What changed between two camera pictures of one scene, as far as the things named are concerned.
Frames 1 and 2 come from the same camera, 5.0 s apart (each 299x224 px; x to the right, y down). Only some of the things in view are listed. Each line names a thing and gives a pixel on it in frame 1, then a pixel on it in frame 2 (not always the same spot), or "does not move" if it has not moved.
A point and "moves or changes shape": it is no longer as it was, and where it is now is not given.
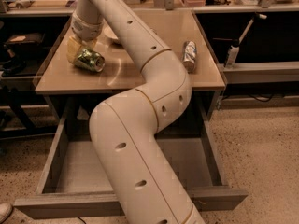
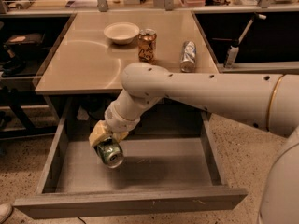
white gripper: [86, 29] to [118, 119]
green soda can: [90, 59] moves or changes shape
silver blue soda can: [189, 56] does not move
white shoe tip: [6, 210] does not move
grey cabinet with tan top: [71, 93] does not move
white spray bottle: [234, 48] does not move
